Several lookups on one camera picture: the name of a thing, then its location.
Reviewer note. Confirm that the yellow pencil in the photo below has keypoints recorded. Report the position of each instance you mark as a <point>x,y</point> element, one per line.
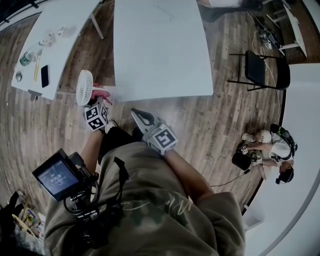
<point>37,69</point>

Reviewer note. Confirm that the pink cloth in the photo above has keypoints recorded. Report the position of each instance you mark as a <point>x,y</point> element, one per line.
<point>100,93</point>

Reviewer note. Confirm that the grey computer mouse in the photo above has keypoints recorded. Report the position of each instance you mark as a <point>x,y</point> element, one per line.
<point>18,76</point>

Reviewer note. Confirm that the small white desk fan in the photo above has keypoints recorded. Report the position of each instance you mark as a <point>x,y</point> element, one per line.
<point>83,87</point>

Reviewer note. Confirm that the person's olive shirt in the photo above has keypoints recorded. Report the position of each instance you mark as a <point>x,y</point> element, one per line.
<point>155,217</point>

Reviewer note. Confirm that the white table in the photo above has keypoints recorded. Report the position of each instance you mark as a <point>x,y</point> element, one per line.
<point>65,45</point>
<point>162,50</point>

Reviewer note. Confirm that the yellow wooden toy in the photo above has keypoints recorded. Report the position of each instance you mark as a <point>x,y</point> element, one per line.
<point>22,225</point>

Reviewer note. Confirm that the white standing desk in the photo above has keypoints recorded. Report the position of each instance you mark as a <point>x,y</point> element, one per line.
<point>295,30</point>

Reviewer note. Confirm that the black bucket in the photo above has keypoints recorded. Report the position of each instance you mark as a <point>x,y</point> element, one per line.
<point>241,161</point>

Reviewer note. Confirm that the black metal railing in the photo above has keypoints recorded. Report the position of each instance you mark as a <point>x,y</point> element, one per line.
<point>12,10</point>

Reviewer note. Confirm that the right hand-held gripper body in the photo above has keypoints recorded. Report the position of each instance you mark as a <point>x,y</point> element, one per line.
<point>162,138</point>

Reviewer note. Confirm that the black chest monitor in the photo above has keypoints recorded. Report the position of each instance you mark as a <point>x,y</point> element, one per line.
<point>56,178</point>

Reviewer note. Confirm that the black chest camera rig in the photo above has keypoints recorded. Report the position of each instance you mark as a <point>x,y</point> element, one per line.
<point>81,215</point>

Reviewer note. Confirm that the grey table clamp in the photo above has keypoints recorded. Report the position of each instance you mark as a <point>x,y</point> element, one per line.
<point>35,93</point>

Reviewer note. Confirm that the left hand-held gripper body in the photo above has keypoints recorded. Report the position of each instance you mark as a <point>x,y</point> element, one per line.
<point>96,117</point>

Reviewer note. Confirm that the black smartphone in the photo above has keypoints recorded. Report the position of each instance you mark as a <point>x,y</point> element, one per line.
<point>45,76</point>

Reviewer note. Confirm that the white wooden shelf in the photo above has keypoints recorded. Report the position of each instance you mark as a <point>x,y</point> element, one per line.
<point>255,217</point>

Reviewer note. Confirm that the black folding chair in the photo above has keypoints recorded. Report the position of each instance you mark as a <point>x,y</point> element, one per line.
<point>255,70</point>

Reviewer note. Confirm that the clear plastic cup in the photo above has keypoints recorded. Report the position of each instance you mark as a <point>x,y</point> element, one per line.
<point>47,38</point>

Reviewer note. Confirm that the person's white shoe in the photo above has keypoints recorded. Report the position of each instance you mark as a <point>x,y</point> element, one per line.
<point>111,125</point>

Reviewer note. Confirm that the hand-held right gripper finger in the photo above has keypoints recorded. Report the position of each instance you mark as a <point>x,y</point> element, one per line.
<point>155,120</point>
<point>140,123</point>

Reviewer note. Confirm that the person's left forearm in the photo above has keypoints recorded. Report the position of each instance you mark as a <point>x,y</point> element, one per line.
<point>90,152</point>

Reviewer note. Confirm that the person's black trousers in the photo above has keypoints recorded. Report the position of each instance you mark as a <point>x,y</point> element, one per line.
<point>115,140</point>

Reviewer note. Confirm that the person's right forearm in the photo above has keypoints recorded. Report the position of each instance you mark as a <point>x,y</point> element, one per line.
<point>187,175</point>

